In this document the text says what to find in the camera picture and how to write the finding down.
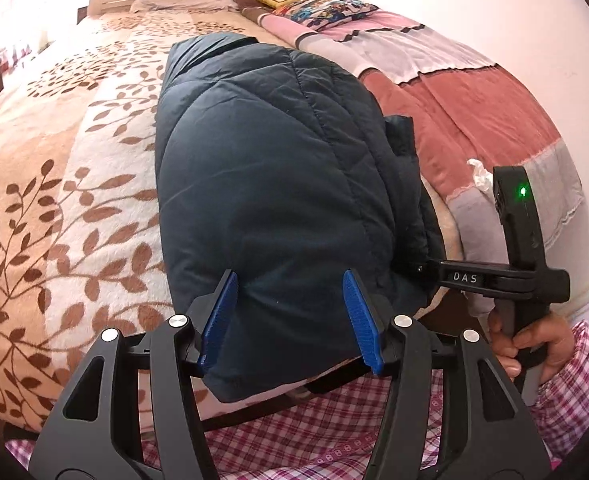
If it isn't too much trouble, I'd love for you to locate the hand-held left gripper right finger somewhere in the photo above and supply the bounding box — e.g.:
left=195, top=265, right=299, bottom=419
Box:
left=341, top=269, right=550, bottom=480

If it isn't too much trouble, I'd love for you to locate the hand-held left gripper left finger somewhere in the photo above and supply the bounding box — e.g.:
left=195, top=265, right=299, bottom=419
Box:
left=28, top=269, right=240, bottom=480

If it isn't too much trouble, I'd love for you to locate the dark navy puffer jacket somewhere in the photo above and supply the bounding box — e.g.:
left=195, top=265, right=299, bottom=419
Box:
left=154, top=32, right=447, bottom=403

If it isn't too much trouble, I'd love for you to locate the person's right forearm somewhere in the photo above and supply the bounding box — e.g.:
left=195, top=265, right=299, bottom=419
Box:
left=530, top=319, right=589, bottom=413

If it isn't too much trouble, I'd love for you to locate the person's right hand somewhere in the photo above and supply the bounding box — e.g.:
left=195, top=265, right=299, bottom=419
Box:
left=488, top=307, right=573, bottom=380

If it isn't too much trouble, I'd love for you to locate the white crumpled tissue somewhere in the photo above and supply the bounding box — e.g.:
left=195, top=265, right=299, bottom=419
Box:
left=465, top=158, right=496, bottom=192

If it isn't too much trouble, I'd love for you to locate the person's pink plaid clothing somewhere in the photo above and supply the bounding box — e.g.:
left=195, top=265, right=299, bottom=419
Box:
left=4, top=355, right=582, bottom=480

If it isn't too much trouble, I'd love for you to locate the pink red patchwork quilt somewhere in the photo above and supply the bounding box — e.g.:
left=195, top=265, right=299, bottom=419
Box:
left=237, top=0, right=586, bottom=253

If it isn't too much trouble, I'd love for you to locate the beige leaf-patterned blanket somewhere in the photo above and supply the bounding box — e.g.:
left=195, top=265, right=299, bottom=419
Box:
left=0, top=7, right=467, bottom=433

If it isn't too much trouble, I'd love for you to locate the colourful cartoon-print pillow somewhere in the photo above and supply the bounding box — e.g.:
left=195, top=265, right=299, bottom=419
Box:
left=274, top=0, right=379, bottom=31

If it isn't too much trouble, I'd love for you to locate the pale beige pillow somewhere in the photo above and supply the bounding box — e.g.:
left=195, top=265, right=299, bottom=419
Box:
left=130, top=0, right=242, bottom=14

